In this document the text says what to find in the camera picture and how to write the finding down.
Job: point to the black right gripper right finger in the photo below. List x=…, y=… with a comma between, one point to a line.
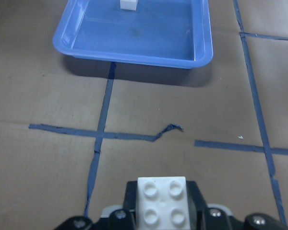
x=201, y=215

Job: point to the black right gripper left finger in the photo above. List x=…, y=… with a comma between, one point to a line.
x=125, y=217

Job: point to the white building block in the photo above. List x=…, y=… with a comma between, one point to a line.
x=162, y=204
x=128, y=4

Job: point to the blue plastic tray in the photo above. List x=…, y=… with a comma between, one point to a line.
x=166, y=33

